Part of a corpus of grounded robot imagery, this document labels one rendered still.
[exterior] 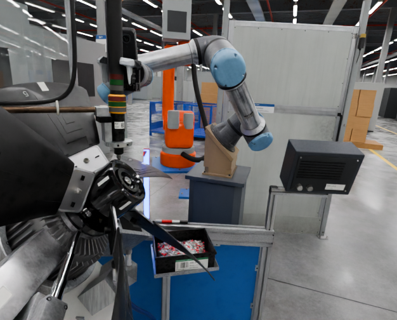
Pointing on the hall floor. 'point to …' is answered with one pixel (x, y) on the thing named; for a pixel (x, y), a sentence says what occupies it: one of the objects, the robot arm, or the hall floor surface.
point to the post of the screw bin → (165, 298)
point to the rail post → (261, 282)
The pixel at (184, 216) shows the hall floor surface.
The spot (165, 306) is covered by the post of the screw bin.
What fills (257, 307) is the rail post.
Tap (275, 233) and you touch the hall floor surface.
